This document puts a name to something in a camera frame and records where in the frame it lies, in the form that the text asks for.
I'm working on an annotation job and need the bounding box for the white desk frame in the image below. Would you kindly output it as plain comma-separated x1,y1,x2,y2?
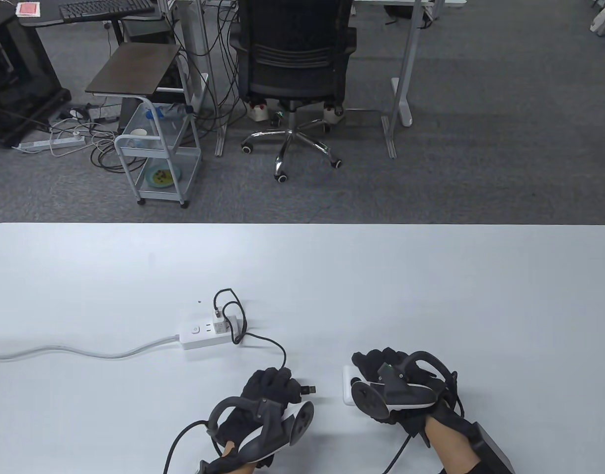
168,0,244,158
352,0,467,159

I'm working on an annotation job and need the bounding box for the clear water bottle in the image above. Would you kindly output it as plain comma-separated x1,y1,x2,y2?
145,103,193,122

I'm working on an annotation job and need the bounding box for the black desk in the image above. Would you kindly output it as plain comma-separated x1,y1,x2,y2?
0,9,72,149

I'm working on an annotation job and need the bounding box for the black keyboard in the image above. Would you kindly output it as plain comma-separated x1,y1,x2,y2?
59,0,155,23

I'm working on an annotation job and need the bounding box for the white power bank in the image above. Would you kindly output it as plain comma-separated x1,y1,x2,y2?
343,365,368,407

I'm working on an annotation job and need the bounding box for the person's right hand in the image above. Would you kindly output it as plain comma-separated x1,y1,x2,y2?
352,348,465,440

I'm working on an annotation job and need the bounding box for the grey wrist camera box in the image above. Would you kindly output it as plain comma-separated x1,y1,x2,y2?
468,421,516,474

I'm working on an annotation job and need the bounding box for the person's right forearm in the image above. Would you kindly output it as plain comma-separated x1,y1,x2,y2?
425,414,482,474

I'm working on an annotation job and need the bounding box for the black white left hand controller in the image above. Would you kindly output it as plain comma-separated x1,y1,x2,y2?
206,395,315,466

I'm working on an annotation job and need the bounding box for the green plate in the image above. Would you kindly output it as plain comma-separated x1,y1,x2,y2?
144,165,183,191

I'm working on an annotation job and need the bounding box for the brown side table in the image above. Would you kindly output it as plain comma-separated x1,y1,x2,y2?
85,42,183,97

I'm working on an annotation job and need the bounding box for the person's left hand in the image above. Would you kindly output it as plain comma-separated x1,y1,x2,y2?
216,368,308,459

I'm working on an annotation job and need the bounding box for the grey power strip cord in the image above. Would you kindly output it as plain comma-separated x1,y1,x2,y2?
0,334,182,362

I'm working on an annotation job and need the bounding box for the tangle of floor cables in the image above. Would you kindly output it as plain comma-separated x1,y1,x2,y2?
48,101,135,173

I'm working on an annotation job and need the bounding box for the black right glove cable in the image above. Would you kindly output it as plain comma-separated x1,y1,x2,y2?
383,434,413,474

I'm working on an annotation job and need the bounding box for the black white right hand controller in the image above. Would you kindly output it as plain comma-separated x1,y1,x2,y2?
349,351,460,426

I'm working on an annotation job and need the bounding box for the black glove cable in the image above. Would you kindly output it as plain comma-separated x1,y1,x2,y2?
163,419,210,474
383,434,413,474

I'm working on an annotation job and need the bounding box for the white floor power strip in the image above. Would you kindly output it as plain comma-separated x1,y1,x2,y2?
18,135,86,153

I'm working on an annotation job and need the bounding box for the black office chair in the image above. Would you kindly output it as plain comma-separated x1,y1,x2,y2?
230,0,358,185

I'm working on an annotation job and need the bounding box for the white rolling cart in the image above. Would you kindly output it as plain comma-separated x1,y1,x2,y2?
114,95,203,209

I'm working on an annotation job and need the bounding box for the black USB cable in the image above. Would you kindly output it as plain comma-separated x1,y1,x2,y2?
213,289,317,396

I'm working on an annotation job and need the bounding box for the black left glove cable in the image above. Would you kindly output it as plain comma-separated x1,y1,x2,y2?
163,419,210,474

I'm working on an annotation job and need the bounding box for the black white hand controller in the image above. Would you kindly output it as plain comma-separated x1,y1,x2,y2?
349,351,460,426
206,395,315,466

